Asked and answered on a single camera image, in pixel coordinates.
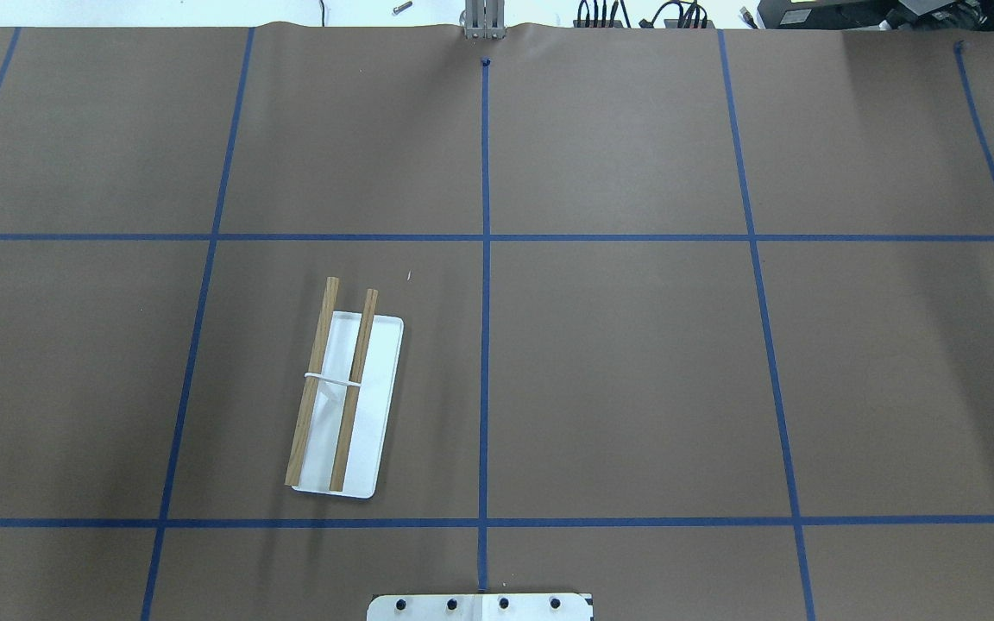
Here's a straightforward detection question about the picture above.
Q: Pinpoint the right wooden rack bar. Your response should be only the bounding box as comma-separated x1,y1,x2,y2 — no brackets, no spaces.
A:
329,288,379,492

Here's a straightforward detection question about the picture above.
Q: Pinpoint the wooden rack bar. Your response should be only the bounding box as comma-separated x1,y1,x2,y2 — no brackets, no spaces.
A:
285,276,340,486
329,288,379,492

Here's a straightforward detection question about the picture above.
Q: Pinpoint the white towel rack base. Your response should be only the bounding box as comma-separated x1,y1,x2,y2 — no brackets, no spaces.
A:
292,310,404,499

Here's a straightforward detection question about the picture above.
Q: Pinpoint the left wooden rack bar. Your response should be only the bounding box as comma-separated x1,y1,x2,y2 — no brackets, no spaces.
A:
285,276,340,486

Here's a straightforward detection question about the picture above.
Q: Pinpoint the brown paper table mat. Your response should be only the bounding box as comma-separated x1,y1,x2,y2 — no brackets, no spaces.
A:
0,23,994,620

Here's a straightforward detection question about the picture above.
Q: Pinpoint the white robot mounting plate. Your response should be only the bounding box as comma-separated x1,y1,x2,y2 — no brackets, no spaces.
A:
366,593,595,620

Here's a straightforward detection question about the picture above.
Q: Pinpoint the aluminium frame post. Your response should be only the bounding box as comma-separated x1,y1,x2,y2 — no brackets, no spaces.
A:
462,0,507,41

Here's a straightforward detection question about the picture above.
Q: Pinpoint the black usb hub with cables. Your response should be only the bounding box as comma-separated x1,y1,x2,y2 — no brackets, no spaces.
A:
565,1,715,30

